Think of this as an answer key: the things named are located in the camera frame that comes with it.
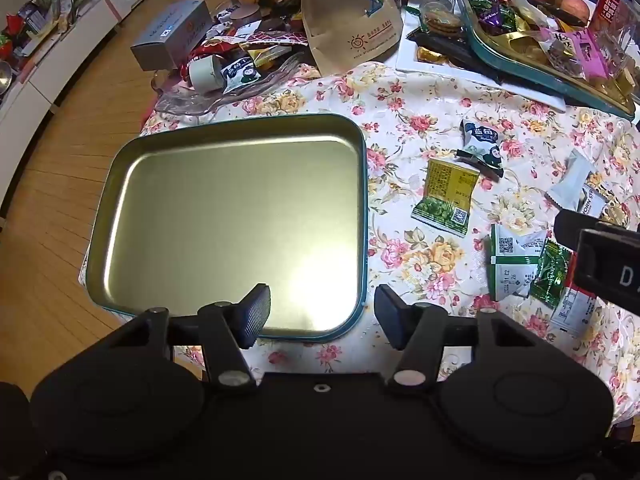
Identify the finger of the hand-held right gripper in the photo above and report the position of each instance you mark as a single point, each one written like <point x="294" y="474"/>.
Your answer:
<point x="567" y="227"/>

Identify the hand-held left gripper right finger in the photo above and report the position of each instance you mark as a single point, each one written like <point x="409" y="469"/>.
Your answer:
<point x="389" y="315"/>

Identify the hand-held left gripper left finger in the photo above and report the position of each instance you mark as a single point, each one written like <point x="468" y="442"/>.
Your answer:
<point x="256" y="310"/>

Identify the gold silver snack packet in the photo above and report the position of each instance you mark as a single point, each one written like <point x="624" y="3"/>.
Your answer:
<point x="592" y="205"/>

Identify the white long snack packet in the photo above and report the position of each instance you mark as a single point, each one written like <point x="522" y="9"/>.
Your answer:
<point x="572" y="180"/>

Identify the dark green snack packet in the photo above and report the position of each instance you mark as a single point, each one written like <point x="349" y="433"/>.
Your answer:
<point x="550" y="272"/>

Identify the red white snack packet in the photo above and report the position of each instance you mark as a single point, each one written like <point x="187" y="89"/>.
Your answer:
<point x="572" y="310"/>

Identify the white green snack packet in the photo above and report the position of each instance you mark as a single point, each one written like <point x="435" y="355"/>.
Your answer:
<point x="510" y="265"/>

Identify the teal metal tin tray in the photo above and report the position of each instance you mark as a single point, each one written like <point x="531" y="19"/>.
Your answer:
<point x="230" y="220"/>

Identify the white blueberry snack packet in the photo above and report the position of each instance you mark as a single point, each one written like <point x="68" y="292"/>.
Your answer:
<point x="242" y="75"/>
<point x="479" y="147"/>

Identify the green yellow pea snack packet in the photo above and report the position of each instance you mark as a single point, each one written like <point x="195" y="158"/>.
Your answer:
<point x="445" y="195"/>

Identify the floral tablecloth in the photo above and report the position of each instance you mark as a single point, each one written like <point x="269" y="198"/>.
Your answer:
<point x="430" y="270"/>

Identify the pink snack packet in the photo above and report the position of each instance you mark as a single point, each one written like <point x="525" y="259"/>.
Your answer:
<point x="582" y="52"/>

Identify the teal gold divided sweets tray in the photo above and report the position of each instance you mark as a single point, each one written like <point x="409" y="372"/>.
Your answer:
<point x="530" y="55"/>

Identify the black remote control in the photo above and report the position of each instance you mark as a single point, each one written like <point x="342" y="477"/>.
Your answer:
<point x="450" y="50"/>

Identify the gold foil chocolate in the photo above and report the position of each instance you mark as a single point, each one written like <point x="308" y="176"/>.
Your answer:
<point x="431" y="54"/>

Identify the clear glass dish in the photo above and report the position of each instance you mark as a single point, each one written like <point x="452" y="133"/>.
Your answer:
<point x="260" y="87"/>

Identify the red box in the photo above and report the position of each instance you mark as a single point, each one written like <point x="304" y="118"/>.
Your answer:
<point x="606" y="7"/>

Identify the pile of purple green candies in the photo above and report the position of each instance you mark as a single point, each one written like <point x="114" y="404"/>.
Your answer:
<point x="492" y="10"/>

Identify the pale small cup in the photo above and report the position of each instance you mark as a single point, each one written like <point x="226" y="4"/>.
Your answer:
<point x="206" y="74"/>

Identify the clear jar with cookies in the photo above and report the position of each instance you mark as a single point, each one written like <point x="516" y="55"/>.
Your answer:
<point x="441" y="10"/>

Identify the red patterned snack packet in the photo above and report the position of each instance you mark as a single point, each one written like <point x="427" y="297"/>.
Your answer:
<point x="270" y="36"/>

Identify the grey cardboard box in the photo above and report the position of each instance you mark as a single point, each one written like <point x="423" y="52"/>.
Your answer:
<point x="172" y="35"/>

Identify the kraft paper bag green stripe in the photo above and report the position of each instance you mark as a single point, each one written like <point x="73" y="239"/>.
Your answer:
<point x="350" y="25"/>

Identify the white counter cabinet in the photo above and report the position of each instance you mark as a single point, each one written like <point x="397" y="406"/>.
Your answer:
<point x="50" y="75"/>

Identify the metal bowl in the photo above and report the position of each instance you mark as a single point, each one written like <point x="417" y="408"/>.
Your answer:
<point x="5" y="77"/>

